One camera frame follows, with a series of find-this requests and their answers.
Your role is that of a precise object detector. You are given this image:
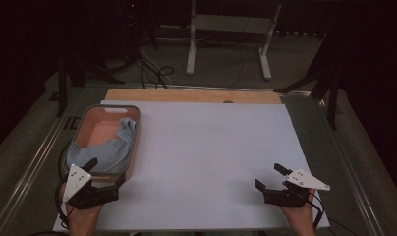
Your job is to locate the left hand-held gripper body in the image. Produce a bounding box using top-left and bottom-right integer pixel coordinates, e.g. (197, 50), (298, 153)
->
(62, 163), (121, 210)

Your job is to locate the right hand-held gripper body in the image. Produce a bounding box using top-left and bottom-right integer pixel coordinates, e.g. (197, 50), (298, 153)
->
(262, 167), (331, 208)

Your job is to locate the light blue garment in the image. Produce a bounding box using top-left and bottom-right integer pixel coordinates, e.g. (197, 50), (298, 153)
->
(66, 117), (138, 175)

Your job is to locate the pink plastic basin grey rim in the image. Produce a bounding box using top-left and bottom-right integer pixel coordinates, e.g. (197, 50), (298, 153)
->
(62, 104), (142, 184)

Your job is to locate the person's left hand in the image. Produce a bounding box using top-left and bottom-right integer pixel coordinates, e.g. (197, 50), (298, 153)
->
(64, 196), (104, 236)

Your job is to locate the person's right hand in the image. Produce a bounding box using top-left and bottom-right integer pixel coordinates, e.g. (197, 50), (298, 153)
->
(279, 189), (319, 236)

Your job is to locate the white table mat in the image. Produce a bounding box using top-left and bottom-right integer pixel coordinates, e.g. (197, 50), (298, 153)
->
(52, 99), (331, 232)

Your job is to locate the black angled stand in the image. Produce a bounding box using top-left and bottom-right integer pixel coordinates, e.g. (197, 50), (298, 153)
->
(273, 19), (342, 131)

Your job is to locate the black tripod stand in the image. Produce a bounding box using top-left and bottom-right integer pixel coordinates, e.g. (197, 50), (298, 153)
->
(48, 55), (126, 118)

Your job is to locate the thin black cable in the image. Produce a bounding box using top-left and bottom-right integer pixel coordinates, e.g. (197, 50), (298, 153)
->
(57, 141), (73, 180)
(327, 216), (363, 236)

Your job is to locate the left hand-held gripper cable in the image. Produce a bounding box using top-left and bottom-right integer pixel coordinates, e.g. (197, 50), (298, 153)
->
(54, 178), (73, 230)

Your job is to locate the hand-held gripper cable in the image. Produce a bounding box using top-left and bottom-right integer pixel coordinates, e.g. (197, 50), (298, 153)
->
(54, 178), (73, 230)
(304, 191), (325, 230)

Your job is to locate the right hand-held gripper cable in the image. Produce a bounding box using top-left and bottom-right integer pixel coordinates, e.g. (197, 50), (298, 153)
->
(304, 191), (325, 230)

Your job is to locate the black rail bracket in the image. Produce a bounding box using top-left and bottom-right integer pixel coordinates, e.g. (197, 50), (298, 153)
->
(66, 116), (82, 131)

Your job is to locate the aluminium floor rail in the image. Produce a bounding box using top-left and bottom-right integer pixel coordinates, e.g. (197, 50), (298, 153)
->
(0, 82), (89, 236)
(315, 96), (386, 236)

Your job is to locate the bundle of floor cables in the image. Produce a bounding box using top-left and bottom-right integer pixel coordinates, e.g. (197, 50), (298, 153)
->
(121, 45), (175, 90)

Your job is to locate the white metal stand frame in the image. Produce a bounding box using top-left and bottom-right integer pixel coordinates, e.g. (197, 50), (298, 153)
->
(186, 0), (283, 82)

